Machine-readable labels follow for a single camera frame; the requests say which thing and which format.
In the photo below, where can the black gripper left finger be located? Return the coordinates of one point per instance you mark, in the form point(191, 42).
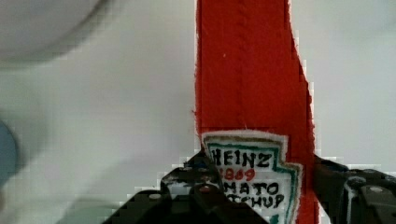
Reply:
point(190, 194)

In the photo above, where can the large lilac round plate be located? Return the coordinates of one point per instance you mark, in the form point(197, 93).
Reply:
point(35, 30)

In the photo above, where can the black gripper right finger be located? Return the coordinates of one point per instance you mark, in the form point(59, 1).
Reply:
point(354, 196)

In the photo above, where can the blue bowl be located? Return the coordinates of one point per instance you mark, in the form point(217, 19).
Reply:
point(8, 155)

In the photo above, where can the red plush ketchup bottle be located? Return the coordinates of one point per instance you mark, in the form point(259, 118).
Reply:
point(252, 109)

